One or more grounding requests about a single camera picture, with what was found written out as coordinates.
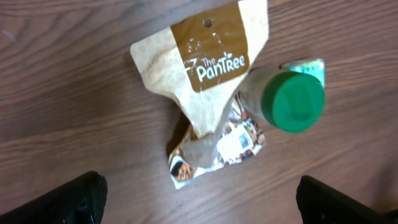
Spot small teal tissue pack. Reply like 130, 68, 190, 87
280, 58, 325, 87

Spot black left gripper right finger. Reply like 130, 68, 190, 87
296, 175, 397, 224

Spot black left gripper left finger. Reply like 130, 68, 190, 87
1, 171, 108, 223

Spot green lid jar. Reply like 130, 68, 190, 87
238, 68, 325, 133

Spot brown mushroom snack bag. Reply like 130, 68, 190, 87
130, 0, 269, 189

